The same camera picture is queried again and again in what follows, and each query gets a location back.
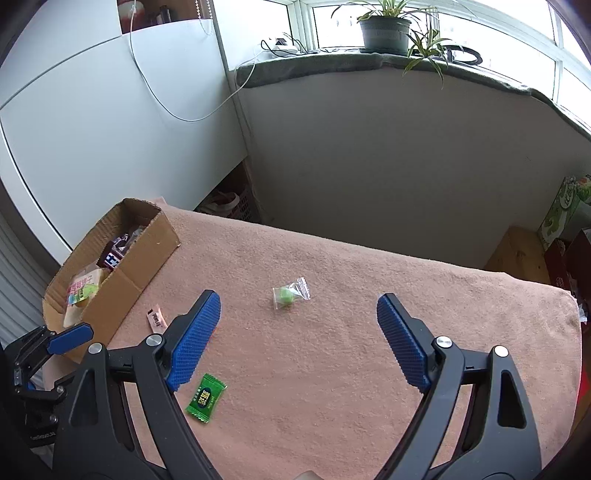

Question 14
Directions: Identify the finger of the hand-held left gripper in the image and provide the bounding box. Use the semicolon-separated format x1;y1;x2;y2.
18;375;75;404
13;323;94;379

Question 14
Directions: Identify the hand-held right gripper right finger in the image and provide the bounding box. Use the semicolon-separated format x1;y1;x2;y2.
374;293;543;480

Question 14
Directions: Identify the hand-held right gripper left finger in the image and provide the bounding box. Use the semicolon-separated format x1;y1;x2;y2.
52;290;222;480

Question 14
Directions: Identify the sliced bread packet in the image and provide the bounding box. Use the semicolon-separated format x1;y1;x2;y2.
64;268;109;326

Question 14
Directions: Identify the pink candy packet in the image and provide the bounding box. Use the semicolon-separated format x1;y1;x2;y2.
145;304;168;333

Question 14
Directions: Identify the dark green candy packet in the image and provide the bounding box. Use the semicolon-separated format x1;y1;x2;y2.
185;372;228;424

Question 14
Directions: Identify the large brown chocolate bar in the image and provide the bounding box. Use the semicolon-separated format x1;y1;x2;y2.
97;240;127;269

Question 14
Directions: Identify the brown cardboard box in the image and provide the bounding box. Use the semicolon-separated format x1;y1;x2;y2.
42;198;182;363

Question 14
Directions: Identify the green candy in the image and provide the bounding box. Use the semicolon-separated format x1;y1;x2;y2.
271;276;311;311

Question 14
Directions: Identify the dark cake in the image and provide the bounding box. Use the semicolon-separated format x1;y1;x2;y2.
113;225;148;254

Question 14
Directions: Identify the peach table blanket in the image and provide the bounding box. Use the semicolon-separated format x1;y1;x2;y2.
106;198;583;480

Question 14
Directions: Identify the pink plastic basket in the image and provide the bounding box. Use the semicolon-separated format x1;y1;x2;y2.
196;189;259;224

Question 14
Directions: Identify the dark red box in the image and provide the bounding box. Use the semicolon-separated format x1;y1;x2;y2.
544;228;591;301

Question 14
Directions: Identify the green printed carton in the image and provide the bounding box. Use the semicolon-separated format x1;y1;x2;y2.
538;174;591;252

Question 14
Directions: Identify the white cabinet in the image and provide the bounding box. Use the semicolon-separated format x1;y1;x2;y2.
0;0;250;250

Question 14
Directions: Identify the potted spider plant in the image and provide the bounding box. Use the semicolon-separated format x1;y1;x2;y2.
330;0;467;88

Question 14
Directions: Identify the window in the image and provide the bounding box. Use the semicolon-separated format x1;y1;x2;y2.
286;0;591;130

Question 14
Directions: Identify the white cable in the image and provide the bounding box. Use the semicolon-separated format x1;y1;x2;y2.
128;0;264;123

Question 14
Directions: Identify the black ring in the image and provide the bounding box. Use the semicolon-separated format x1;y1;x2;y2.
442;44;483;66

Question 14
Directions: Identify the black cable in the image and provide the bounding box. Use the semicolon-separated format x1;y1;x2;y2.
260;32;319;60

